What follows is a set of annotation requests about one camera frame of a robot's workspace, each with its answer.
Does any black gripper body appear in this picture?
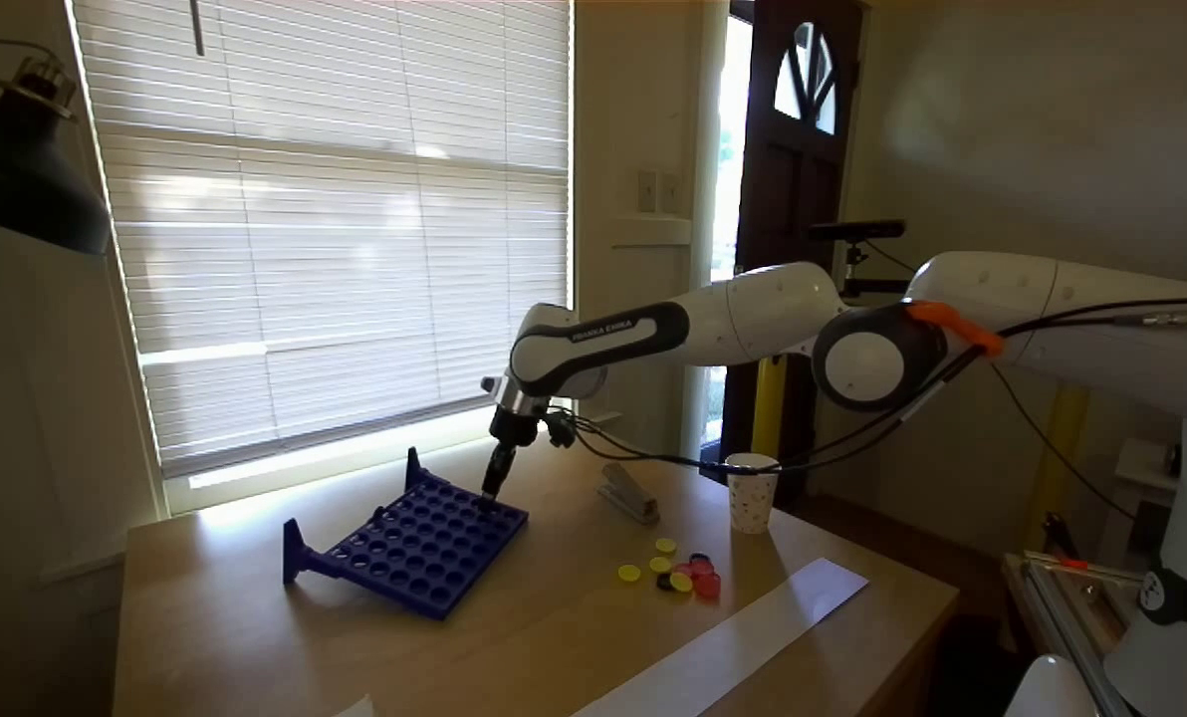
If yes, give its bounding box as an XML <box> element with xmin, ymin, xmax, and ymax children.
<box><xmin>487</xmin><ymin>434</ymin><xmax>527</xmax><ymax>476</ymax></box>

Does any blue connect four grid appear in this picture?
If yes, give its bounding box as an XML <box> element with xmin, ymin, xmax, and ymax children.
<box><xmin>277</xmin><ymin>446</ymin><xmax>532</xmax><ymax>621</ymax></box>

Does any red game disc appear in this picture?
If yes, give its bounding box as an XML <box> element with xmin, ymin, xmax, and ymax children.
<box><xmin>685</xmin><ymin>552</ymin><xmax>723</xmax><ymax>609</ymax></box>

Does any white paper cup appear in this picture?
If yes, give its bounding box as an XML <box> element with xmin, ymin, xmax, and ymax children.
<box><xmin>720</xmin><ymin>449</ymin><xmax>786</xmax><ymax>539</ymax></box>

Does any white window blind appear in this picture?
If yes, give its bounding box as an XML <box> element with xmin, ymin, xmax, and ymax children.
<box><xmin>69</xmin><ymin>0</ymin><xmax>577</xmax><ymax>470</ymax></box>

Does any long white paper strip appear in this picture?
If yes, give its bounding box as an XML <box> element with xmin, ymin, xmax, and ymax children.
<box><xmin>568</xmin><ymin>552</ymin><xmax>873</xmax><ymax>717</ymax></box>

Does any dark wooden door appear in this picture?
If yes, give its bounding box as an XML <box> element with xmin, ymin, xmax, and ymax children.
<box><xmin>720</xmin><ymin>0</ymin><xmax>873</xmax><ymax>508</ymax></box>

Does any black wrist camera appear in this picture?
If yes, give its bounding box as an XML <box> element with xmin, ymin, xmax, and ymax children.
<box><xmin>539</xmin><ymin>407</ymin><xmax>586</xmax><ymax>453</ymax></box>

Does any white wall switch plate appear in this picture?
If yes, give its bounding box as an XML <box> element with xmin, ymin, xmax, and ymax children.
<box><xmin>630</xmin><ymin>164</ymin><xmax>689</xmax><ymax>217</ymax></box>

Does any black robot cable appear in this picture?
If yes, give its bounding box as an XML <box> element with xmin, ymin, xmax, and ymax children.
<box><xmin>574</xmin><ymin>289</ymin><xmax>1187</xmax><ymax>476</ymax></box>

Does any black camera on stand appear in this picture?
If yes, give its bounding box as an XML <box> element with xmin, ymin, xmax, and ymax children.
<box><xmin>805</xmin><ymin>215</ymin><xmax>912</xmax><ymax>302</ymax></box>

